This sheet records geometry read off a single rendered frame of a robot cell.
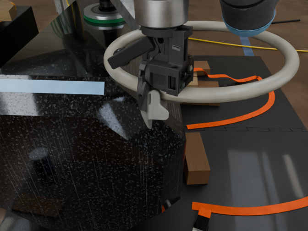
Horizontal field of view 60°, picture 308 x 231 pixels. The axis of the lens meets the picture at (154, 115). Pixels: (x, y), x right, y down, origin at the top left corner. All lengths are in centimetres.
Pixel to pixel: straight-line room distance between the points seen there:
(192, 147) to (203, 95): 108
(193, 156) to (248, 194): 35
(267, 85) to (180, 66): 19
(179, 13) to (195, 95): 15
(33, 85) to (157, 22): 52
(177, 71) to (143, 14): 11
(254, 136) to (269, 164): 24
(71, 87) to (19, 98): 16
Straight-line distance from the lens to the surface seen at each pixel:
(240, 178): 164
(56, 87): 84
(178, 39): 46
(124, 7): 95
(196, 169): 147
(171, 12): 44
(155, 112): 52
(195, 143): 160
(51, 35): 113
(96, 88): 80
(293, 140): 200
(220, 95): 52
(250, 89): 54
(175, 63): 47
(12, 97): 89
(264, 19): 52
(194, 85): 200
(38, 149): 95
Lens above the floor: 125
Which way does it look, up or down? 39 degrees down
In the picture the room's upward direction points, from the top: straight up
